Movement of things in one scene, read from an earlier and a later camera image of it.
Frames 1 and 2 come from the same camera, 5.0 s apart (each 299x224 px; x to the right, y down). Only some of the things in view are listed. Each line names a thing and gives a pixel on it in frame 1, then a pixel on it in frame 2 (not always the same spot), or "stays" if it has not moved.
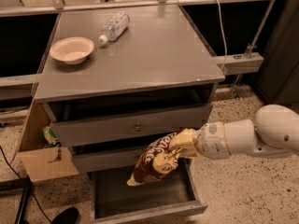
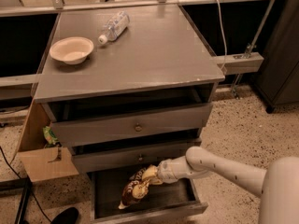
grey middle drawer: [106, 159] stays
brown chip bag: [157, 160] -> [135, 189]
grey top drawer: [130, 126] stays
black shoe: [68, 216] stays
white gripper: [211, 140] -> [165, 172]
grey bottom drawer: [113, 200] stays
